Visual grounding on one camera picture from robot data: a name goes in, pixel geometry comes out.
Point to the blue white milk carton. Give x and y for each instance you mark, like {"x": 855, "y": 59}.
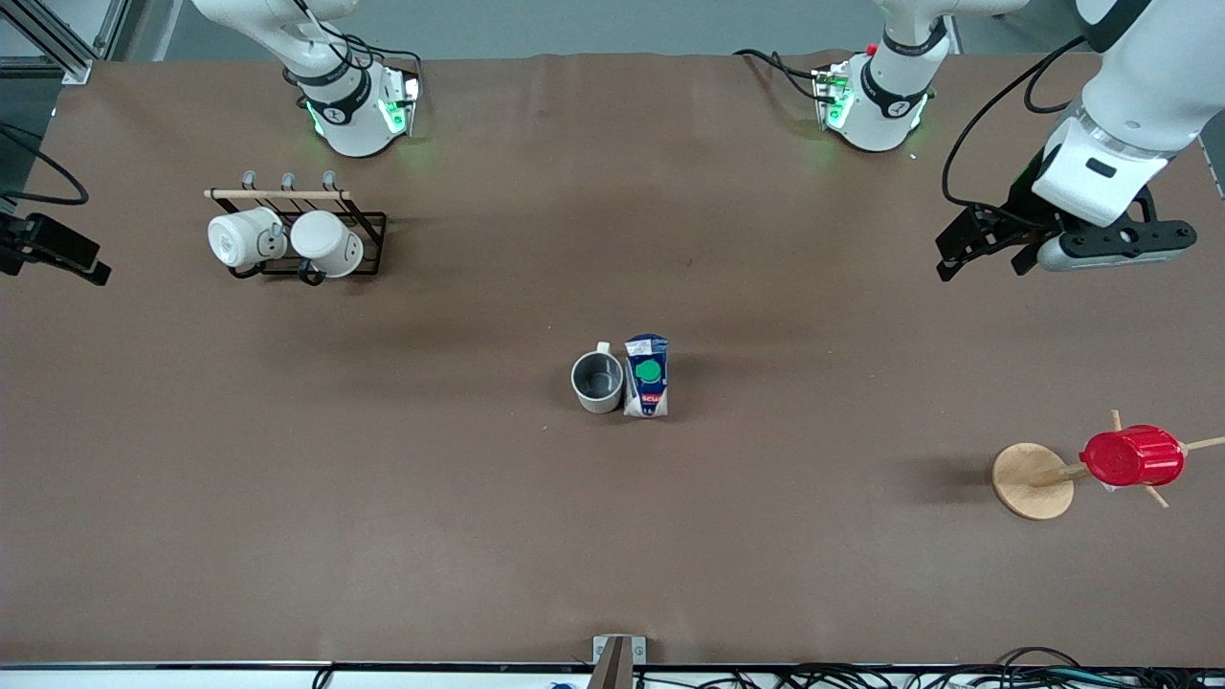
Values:
{"x": 648, "y": 371}

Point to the aluminium frame profile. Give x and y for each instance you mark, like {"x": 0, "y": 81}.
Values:
{"x": 72, "y": 53}

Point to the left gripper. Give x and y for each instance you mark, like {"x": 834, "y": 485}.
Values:
{"x": 1016, "y": 212}

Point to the wooden mug tree stand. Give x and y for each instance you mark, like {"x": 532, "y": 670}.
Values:
{"x": 1032, "y": 483}

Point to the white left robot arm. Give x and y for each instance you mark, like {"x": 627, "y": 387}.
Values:
{"x": 890, "y": 96}

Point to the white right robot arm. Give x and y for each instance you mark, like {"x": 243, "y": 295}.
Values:
{"x": 345, "y": 105}

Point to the grey ceramic mug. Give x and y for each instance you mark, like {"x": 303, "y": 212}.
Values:
{"x": 597, "y": 378}

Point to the red plastic cup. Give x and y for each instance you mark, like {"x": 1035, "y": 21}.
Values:
{"x": 1134, "y": 457}

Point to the metal table edge bracket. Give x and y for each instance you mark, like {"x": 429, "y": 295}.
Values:
{"x": 612, "y": 665}

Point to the white ceramic mug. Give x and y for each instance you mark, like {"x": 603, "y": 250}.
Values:
{"x": 325, "y": 244}
{"x": 239, "y": 239}

